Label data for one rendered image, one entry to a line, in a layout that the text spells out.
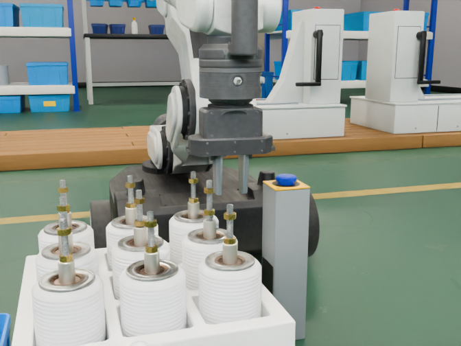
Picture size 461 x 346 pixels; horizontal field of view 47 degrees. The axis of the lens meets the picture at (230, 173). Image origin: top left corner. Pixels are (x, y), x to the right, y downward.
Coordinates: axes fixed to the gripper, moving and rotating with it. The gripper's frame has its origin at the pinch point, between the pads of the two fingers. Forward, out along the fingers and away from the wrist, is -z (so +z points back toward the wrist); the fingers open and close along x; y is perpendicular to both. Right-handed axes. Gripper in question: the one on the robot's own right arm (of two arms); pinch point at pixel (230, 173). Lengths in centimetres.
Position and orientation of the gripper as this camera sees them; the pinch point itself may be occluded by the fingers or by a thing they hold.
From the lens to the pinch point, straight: 78.1
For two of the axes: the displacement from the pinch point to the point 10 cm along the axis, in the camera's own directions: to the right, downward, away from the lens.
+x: -9.7, 0.5, -2.2
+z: 0.0, -9.8, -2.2
